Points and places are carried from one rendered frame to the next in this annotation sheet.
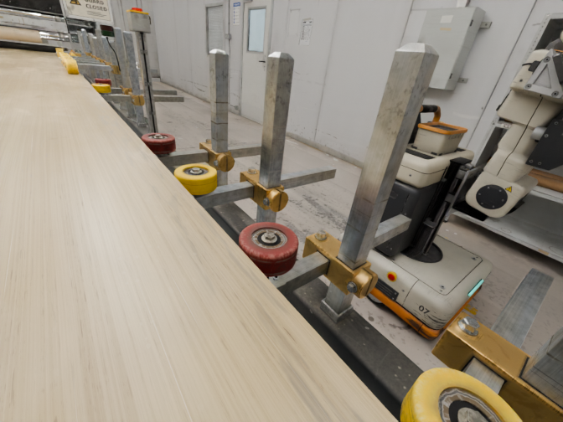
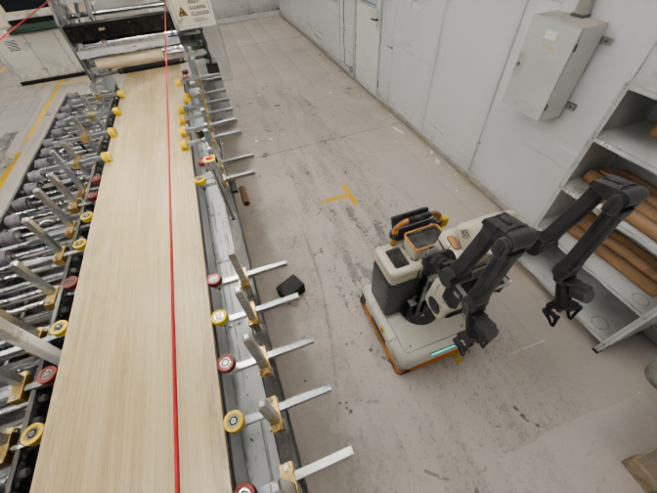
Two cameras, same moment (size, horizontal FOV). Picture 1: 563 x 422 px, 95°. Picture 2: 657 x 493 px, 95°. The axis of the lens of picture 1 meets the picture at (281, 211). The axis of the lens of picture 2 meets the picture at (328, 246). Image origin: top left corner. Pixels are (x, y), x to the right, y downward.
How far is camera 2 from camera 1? 1.33 m
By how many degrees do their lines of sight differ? 27
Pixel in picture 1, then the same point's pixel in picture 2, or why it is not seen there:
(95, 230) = (184, 351)
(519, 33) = (640, 63)
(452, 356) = not seen: hidden behind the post
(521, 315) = (296, 400)
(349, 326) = (270, 380)
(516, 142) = not seen: hidden behind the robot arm
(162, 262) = (196, 367)
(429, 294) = (396, 349)
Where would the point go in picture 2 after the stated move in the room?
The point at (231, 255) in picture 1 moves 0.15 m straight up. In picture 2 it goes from (212, 368) to (200, 355)
